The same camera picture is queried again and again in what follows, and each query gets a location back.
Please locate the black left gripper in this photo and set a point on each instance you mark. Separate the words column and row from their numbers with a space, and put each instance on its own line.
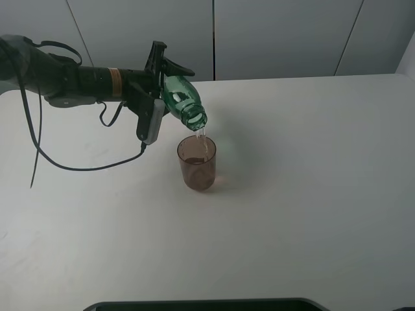
column 144, row 87

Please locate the green transparent water bottle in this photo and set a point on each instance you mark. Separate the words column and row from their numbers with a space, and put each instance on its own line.
column 183, row 101

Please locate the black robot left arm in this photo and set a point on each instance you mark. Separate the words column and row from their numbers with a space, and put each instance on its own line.
column 66, row 83

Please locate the pink translucent plastic cup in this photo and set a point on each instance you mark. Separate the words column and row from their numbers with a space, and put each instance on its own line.
column 197, row 157

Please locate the black tray edge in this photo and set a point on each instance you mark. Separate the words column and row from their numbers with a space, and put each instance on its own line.
column 221, row 304

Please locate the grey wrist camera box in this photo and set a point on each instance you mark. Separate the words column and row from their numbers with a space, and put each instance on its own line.
column 155, row 122

